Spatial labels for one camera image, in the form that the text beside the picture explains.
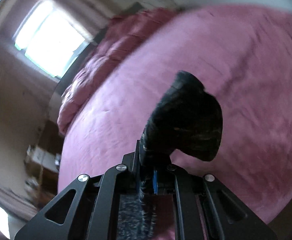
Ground dark leaf-print pants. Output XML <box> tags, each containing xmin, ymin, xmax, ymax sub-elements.
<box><xmin>117</xmin><ymin>71</ymin><xmax>223</xmax><ymax>239</ymax></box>

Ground cluttered side table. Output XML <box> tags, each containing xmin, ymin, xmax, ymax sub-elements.
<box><xmin>24</xmin><ymin>120</ymin><xmax>64</xmax><ymax>209</ymax></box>

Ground pink bed sheet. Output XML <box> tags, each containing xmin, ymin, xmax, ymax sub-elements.
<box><xmin>56</xmin><ymin>4</ymin><xmax>292</xmax><ymax>240</ymax></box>

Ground bright window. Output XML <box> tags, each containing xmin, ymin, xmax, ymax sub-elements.
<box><xmin>13</xmin><ymin>0</ymin><xmax>92</xmax><ymax>79</ymax></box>

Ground pink quilted comforter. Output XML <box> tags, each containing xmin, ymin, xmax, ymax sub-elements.
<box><xmin>57</xmin><ymin>8</ymin><xmax>177</xmax><ymax>135</ymax></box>

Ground dark bed headboard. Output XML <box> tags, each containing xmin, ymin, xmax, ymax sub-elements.
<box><xmin>52</xmin><ymin>2</ymin><xmax>144</xmax><ymax>97</ymax></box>

